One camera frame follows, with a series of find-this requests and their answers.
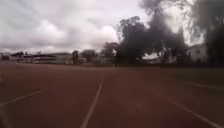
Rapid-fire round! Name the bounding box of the red running track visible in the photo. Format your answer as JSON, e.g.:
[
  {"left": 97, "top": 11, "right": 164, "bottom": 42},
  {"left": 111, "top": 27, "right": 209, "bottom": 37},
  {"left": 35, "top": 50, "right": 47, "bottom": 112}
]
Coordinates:
[{"left": 0, "top": 63, "right": 224, "bottom": 128}]

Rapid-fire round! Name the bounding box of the group of tall trees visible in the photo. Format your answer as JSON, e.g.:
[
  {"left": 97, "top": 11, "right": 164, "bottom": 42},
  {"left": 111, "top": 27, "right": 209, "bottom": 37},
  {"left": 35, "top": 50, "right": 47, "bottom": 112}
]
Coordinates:
[{"left": 68, "top": 0, "right": 224, "bottom": 68}]

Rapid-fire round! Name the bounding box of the low long building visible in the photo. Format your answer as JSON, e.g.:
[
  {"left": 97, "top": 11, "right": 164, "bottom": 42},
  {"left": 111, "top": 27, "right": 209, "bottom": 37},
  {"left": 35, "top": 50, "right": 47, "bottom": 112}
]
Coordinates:
[{"left": 0, "top": 51, "right": 73, "bottom": 65}]

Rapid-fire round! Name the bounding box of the white building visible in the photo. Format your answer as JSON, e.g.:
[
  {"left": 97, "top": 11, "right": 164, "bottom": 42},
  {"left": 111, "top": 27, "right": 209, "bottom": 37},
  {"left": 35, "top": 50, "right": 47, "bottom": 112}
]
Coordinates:
[{"left": 184, "top": 43, "right": 209, "bottom": 64}]

